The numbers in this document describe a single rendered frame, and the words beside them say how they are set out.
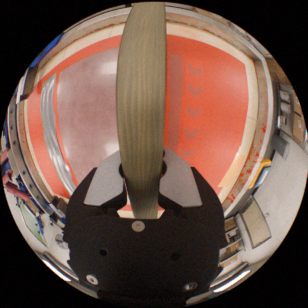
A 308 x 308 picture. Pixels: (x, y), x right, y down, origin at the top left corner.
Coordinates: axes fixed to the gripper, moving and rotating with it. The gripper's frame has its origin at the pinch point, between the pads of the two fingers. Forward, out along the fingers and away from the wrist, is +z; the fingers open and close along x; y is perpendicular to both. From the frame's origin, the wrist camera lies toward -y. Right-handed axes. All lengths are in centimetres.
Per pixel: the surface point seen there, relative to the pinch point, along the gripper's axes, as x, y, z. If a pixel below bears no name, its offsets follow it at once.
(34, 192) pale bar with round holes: -52, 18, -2
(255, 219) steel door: 342, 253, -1
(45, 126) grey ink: -23.4, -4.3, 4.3
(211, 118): 10.8, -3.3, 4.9
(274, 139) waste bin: 286, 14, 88
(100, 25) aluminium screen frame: -8.9, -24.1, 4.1
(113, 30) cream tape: -6.2, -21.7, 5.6
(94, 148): -9.6, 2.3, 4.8
